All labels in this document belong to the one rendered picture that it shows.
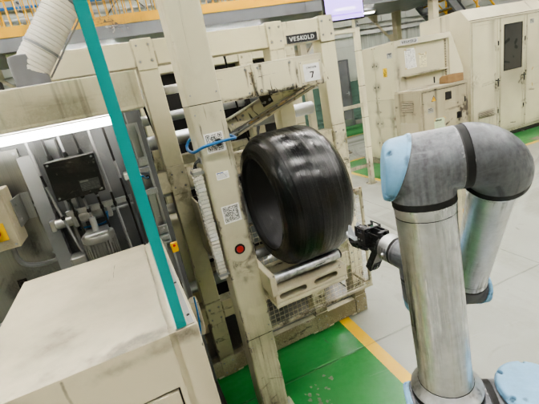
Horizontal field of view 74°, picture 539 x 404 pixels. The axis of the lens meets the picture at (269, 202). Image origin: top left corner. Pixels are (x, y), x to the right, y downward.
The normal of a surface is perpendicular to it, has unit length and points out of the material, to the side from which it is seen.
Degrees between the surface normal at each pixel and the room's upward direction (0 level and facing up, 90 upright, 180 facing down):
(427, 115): 90
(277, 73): 90
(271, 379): 90
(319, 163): 55
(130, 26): 90
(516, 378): 3
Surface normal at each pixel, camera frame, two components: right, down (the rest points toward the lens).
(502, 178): 0.04, 0.69
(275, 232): 0.09, -0.63
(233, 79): 0.40, 0.21
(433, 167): -0.22, 0.23
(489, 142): 0.01, -0.24
